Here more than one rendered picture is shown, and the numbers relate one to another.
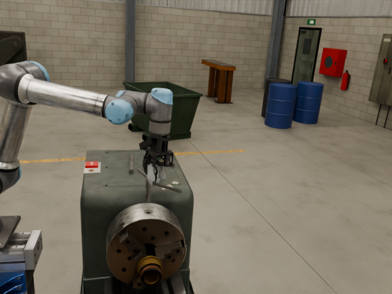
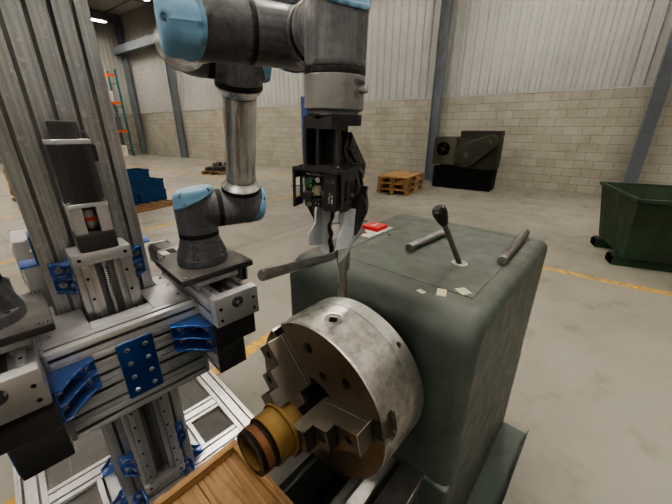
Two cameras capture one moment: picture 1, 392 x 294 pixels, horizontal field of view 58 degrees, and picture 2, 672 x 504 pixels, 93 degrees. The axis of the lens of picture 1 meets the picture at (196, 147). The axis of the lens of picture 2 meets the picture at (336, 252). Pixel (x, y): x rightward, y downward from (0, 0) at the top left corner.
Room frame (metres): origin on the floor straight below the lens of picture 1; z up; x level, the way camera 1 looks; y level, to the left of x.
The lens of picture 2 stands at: (0.97, -0.24, 1.55)
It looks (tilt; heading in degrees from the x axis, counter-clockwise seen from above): 21 degrees down; 56
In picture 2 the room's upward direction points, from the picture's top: straight up
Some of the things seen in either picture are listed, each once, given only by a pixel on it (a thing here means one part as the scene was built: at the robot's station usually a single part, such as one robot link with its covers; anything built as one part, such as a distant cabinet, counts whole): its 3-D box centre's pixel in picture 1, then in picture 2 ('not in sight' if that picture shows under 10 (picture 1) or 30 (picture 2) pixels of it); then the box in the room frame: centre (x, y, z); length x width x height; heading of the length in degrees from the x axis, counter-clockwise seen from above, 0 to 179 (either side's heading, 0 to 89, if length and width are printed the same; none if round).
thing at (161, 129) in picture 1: (160, 126); (336, 96); (1.22, 0.13, 1.59); 0.08 x 0.08 x 0.05
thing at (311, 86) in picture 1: (307, 102); not in sight; (8.17, -2.49, 0.44); 0.59 x 0.59 x 0.88
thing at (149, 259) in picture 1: (150, 269); (273, 435); (1.09, 0.14, 1.08); 0.09 x 0.09 x 0.09; 14
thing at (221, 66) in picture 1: (216, 80); not in sight; (10.30, -0.45, 0.50); 1.61 x 0.44 x 1.00; 20
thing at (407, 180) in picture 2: not in sight; (400, 182); (7.17, 5.87, 0.22); 1.25 x 0.86 x 0.44; 23
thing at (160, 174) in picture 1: (161, 175); (342, 238); (1.22, 0.12, 1.40); 0.06 x 0.03 x 0.09; 34
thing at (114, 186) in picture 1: (133, 203); (419, 309); (1.62, 0.29, 1.06); 0.59 x 0.48 x 0.39; 14
